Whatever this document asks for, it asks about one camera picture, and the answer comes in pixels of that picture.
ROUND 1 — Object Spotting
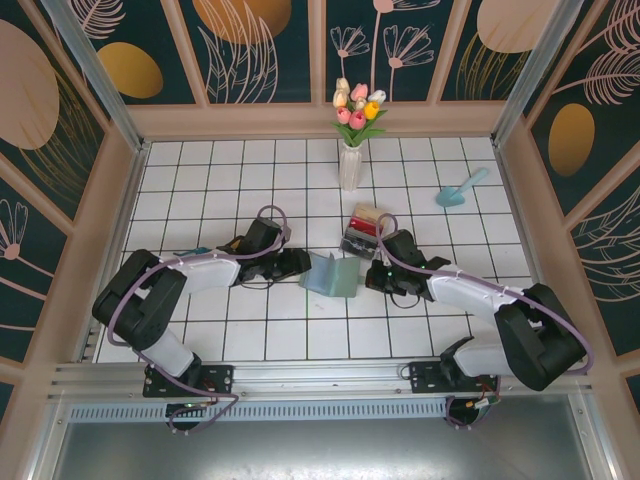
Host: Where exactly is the aluminium mounting rail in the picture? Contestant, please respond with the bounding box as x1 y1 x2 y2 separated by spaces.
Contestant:
47 360 594 402

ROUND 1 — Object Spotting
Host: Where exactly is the artificial tulip bouquet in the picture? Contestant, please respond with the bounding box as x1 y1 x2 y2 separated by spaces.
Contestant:
331 77 389 149

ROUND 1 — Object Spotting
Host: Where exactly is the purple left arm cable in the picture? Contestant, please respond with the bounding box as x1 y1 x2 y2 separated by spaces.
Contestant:
107 203 292 434

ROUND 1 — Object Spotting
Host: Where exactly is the aluminium frame post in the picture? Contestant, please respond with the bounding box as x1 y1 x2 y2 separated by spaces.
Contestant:
39 0 151 154
491 0 586 149

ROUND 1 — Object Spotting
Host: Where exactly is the clear acrylic card box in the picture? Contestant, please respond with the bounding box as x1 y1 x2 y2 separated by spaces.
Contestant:
339 201 387 261

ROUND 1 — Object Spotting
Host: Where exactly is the white ribbed vase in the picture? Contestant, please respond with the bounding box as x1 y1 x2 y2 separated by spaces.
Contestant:
338 141 362 193

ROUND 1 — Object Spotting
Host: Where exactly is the gold credit card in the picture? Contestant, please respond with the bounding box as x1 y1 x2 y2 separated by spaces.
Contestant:
352 202 382 224

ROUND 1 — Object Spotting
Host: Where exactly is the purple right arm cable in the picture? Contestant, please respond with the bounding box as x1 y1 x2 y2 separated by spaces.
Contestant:
375 213 596 431

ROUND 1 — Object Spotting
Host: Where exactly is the slotted grey cable duct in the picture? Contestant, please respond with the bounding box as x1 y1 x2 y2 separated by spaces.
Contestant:
67 402 451 424

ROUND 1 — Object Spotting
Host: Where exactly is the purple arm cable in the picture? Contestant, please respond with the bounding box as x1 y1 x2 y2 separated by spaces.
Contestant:
375 213 596 431
107 203 292 434

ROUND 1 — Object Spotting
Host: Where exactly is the black VIP card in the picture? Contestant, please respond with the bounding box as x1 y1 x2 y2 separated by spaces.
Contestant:
342 233 379 260

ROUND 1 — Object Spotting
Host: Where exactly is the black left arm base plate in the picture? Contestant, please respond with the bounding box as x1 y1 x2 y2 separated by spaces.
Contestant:
143 363 235 399

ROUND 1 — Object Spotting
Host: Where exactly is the green leather card holder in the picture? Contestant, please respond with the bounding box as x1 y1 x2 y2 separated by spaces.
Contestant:
298 251 362 301

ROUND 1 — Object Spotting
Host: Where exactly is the light blue plastic trowel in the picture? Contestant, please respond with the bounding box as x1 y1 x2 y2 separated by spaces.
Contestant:
433 167 490 209

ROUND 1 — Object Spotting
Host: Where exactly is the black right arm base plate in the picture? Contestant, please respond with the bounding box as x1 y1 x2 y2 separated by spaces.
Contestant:
408 360 501 396

